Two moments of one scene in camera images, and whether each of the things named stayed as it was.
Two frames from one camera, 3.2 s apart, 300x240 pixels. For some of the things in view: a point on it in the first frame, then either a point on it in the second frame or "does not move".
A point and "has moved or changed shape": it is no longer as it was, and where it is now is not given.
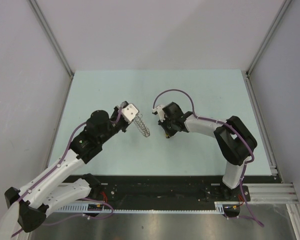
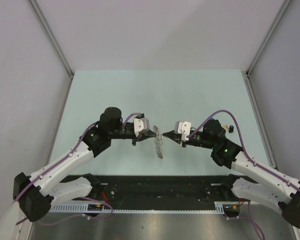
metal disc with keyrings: [140, 123] has moved or changed shape
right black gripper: [162, 122] → [176, 137]
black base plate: [172, 189] does not move
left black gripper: [116, 110] → [142, 136]
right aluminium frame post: [285, 5] does not move
